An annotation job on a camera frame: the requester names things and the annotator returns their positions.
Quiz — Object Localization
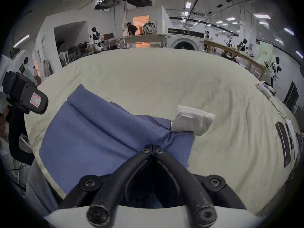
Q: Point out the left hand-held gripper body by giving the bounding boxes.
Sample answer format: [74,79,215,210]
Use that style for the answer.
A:
[0,51,26,97]

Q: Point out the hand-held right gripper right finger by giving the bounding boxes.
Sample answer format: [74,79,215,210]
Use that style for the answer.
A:
[154,148,246,227]

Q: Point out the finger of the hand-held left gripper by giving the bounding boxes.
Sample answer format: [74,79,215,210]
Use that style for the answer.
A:
[13,73,49,115]
[6,105,35,166]

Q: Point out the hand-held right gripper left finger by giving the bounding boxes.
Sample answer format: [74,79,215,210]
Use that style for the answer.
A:
[59,148,152,226]

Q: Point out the dark blue shirt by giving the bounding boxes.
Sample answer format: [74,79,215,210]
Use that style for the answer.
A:
[39,84,196,208]

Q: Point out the person's left hand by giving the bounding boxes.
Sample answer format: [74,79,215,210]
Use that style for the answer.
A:
[0,113,7,138]

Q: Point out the white folded cloth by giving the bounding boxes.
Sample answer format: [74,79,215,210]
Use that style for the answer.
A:
[171,105,216,137]

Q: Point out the person's legs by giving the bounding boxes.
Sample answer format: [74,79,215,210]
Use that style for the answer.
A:
[25,159,67,217]

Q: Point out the bed with beige sheet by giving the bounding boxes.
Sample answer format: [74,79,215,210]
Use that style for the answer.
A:
[24,48,302,217]

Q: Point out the black flat strip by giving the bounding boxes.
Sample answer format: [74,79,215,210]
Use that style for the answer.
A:
[275,121,291,168]

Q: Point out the small black and white card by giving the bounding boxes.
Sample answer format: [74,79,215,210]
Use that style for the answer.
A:
[285,119,295,151]

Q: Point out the white hand controller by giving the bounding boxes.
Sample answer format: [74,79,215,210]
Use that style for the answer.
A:
[255,81,276,100]

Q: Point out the white washing machine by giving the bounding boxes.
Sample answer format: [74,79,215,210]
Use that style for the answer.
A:
[167,28,205,51]

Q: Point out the long wooden table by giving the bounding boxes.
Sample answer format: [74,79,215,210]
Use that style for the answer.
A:
[204,39,272,80]

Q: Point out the black panel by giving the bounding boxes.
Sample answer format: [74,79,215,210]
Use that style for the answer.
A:
[283,81,300,111]

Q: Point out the pale green banner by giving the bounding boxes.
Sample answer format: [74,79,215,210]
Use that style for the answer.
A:
[258,41,274,67]

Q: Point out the thin white cable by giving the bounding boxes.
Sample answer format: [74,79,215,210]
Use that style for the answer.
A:
[270,96,291,123]

